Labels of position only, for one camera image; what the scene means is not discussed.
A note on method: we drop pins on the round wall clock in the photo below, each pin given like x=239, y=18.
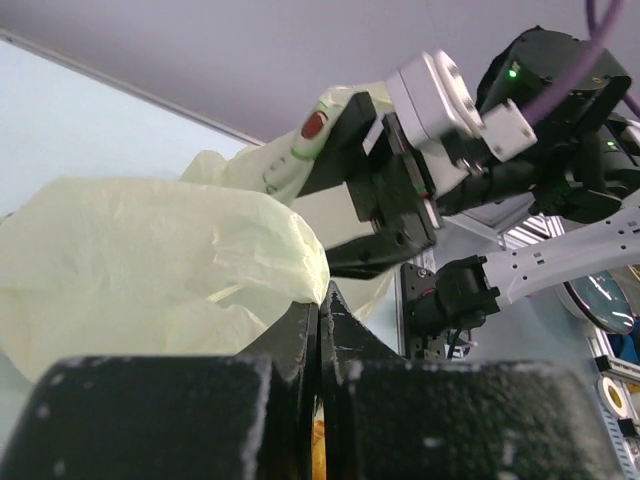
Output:
x=599, y=299

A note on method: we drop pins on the translucent plastic bag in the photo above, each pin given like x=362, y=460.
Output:
x=203, y=264

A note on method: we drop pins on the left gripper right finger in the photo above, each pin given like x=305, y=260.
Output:
x=522, y=405

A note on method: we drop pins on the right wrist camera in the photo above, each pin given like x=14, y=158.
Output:
x=438, y=117

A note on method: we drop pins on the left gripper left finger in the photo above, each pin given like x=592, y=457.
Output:
x=246, y=416

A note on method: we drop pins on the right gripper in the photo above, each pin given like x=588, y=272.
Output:
x=372, y=157

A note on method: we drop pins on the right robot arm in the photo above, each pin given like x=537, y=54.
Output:
x=541, y=122

